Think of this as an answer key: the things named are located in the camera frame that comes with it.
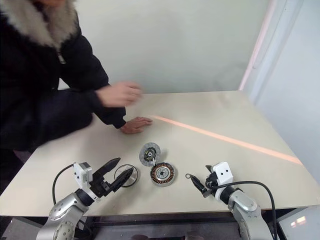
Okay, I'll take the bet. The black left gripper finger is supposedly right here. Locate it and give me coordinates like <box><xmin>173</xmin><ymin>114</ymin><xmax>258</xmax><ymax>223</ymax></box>
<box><xmin>109</xmin><ymin>166</ymin><xmax>135</xmax><ymax>193</ymax></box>
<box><xmin>94</xmin><ymin>157</ymin><xmax>122</xmax><ymax>176</ymax></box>

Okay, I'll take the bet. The black table frame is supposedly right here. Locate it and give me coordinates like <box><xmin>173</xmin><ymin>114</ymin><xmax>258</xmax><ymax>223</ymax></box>
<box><xmin>0</xmin><ymin>214</ymin><xmax>242</xmax><ymax>240</ymax></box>

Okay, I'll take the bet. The person's left hand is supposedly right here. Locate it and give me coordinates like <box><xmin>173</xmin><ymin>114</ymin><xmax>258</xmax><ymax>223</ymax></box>
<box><xmin>95</xmin><ymin>81</ymin><xmax>144</xmax><ymax>109</ymax></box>

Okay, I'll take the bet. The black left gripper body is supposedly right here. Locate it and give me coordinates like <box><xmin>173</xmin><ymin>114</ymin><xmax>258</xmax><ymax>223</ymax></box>
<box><xmin>88</xmin><ymin>171</ymin><xmax>119</xmax><ymax>199</ymax></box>

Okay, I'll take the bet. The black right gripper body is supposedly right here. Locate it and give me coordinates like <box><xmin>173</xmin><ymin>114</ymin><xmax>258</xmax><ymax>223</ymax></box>
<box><xmin>202</xmin><ymin>171</ymin><xmax>218</xmax><ymax>199</ymax></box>

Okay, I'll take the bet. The grey round rotor disc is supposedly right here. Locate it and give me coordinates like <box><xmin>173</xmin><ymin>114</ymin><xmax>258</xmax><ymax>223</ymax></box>
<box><xmin>138</xmin><ymin>141</ymin><xmax>163</xmax><ymax>167</ymax></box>

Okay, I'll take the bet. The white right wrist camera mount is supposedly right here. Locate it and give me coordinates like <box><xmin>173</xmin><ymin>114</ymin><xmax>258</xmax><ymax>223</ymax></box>
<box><xmin>211</xmin><ymin>161</ymin><xmax>234</xmax><ymax>186</ymax></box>

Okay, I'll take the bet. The person in fur-collared black jacket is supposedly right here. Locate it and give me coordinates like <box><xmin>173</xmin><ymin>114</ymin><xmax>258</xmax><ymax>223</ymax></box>
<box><xmin>0</xmin><ymin>0</ymin><xmax>111</xmax><ymax>195</ymax></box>

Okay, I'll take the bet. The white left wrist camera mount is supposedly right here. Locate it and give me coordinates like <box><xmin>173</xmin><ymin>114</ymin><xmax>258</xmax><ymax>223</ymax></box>
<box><xmin>72</xmin><ymin>162</ymin><xmax>95</xmax><ymax>194</ymax></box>

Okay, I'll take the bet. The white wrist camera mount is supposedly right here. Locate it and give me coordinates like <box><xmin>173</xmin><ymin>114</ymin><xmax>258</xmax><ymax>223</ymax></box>
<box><xmin>211</xmin><ymin>161</ymin><xmax>234</xmax><ymax>186</ymax></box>
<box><xmin>72</xmin><ymin>162</ymin><xmax>95</xmax><ymax>194</ymax></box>

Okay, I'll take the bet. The grey box with red display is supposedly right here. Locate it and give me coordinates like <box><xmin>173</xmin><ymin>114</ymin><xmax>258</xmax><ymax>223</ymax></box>
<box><xmin>276</xmin><ymin>206</ymin><xmax>320</xmax><ymax>240</ymax></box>

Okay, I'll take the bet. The person's right hand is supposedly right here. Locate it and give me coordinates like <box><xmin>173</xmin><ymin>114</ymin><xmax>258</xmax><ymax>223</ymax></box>
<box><xmin>120</xmin><ymin>116</ymin><xmax>154</xmax><ymax>135</ymax></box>

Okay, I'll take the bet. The motor stator with copper windings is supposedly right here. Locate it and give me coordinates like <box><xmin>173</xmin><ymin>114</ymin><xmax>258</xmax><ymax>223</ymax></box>
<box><xmin>149</xmin><ymin>162</ymin><xmax>180</xmax><ymax>187</ymax></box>

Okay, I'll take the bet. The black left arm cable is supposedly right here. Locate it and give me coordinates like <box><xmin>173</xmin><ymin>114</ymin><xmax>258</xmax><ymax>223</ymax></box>
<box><xmin>51</xmin><ymin>163</ymin><xmax>76</xmax><ymax>206</ymax></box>

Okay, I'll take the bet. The black ring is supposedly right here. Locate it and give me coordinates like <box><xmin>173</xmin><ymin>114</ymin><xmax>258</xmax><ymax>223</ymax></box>
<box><xmin>113</xmin><ymin>163</ymin><xmax>139</xmax><ymax>188</ymax></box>

